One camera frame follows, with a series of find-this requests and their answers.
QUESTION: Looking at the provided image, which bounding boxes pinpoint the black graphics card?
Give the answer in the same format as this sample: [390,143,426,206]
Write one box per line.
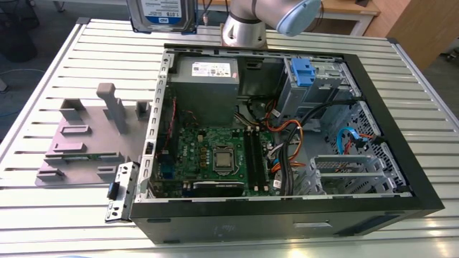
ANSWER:
[182,180,246,199]

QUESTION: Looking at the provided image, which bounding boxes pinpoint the blue plastic drive bracket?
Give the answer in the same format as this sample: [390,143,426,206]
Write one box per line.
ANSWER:
[290,58,317,87]

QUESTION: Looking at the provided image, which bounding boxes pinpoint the green motherboard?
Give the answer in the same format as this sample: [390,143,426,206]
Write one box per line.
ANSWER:
[152,126,284,198]

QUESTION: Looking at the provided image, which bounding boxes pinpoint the metal socket cover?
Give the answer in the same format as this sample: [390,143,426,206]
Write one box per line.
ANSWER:
[212,149,236,173]

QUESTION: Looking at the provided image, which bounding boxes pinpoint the grey parts rack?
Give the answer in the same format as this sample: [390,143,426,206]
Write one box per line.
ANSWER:
[34,82,153,189]

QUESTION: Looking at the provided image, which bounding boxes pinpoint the CPU socket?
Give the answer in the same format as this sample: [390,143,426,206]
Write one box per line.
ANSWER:
[209,144,241,177]

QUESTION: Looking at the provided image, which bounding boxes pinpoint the wooden desk white frame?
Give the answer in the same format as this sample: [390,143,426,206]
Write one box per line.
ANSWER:
[157,0,380,35]

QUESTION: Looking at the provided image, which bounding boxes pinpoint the thin coloured fan wires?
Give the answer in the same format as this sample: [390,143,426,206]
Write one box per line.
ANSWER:
[180,110,200,127]

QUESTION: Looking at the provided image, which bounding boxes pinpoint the wooden cabinet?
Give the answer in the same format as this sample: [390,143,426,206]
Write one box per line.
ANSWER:
[364,0,459,72]

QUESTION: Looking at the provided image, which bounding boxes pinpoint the grey power supply unit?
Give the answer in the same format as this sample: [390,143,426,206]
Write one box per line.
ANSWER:
[166,56,240,128]

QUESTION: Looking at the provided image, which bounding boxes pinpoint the black cable bundle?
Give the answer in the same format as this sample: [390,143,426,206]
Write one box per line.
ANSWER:
[277,99,362,196]

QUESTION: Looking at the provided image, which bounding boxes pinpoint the metal drive cage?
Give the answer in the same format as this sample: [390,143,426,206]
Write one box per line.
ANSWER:
[278,55,361,127]

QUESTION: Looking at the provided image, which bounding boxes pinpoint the black chair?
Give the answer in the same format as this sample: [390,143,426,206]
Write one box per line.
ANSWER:
[0,0,39,63]

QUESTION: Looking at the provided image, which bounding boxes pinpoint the yellow black power wires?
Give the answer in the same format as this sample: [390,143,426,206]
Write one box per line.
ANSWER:
[234,112,264,127]

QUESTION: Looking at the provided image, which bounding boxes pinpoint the black RAM slot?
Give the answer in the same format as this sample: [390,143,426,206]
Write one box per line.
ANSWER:
[244,125,260,192]
[252,125,270,192]

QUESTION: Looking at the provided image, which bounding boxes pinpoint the black PC case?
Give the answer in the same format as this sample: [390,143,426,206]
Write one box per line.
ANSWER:
[126,41,445,245]

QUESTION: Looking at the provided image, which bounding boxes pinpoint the metal disk bay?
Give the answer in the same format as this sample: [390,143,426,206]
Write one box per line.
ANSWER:
[308,154,398,196]

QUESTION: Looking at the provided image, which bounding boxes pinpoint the hard disk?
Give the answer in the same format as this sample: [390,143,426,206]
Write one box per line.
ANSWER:
[125,0,198,35]

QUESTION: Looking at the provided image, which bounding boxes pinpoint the blue wire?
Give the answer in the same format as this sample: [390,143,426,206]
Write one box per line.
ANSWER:
[336,126,361,156]

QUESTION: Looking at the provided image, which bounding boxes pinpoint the white floor cable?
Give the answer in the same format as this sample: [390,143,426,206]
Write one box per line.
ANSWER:
[0,68,45,78]

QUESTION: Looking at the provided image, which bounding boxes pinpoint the silver CPU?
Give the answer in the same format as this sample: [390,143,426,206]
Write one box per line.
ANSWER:
[213,152,234,169]

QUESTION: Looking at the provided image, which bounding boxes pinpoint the red black twisted wire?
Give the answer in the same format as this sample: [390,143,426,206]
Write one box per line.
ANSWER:
[160,96,178,156]

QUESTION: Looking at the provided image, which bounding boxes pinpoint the orange wire bundle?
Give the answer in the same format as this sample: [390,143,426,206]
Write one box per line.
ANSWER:
[264,101,308,173]

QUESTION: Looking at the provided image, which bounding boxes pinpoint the metal expansion card retainer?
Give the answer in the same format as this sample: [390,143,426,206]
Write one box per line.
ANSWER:
[104,161,140,224]

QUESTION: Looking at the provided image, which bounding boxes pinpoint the green RAM stick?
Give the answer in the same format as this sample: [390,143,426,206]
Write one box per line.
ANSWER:
[62,153,104,163]

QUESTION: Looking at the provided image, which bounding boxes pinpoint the blue floor cable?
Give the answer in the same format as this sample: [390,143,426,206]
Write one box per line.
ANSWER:
[0,106,22,118]

